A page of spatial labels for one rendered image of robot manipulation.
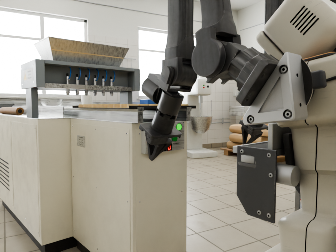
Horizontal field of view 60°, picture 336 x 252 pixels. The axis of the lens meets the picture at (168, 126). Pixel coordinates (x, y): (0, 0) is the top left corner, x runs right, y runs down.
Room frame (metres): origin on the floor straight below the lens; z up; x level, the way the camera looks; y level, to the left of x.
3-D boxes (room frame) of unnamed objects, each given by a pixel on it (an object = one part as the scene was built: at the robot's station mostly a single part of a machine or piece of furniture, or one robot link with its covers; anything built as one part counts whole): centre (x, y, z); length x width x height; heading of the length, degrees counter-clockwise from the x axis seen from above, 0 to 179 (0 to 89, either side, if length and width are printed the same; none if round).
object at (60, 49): (2.03, 0.58, 1.25); 0.56 x 0.29 x 0.14; 130
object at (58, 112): (2.25, 1.04, 0.88); 1.28 x 0.01 x 0.07; 40
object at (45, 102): (4.31, 1.71, 0.94); 0.33 x 0.33 x 0.12
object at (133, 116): (2.02, 0.76, 0.87); 2.01 x 0.03 x 0.07; 40
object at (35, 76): (2.03, 0.58, 1.01); 0.72 x 0.33 x 0.34; 130
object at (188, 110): (2.20, 0.54, 0.87); 2.01 x 0.03 x 0.07; 40
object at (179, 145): (1.36, 0.02, 0.77); 0.24 x 0.04 x 0.14; 130
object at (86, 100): (4.42, 1.22, 0.98); 0.18 x 0.14 x 0.20; 70
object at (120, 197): (1.64, 0.25, 0.45); 0.70 x 0.34 x 0.90; 40
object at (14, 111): (2.45, 1.32, 0.87); 0.40 x 0.06 x 0.06; 46
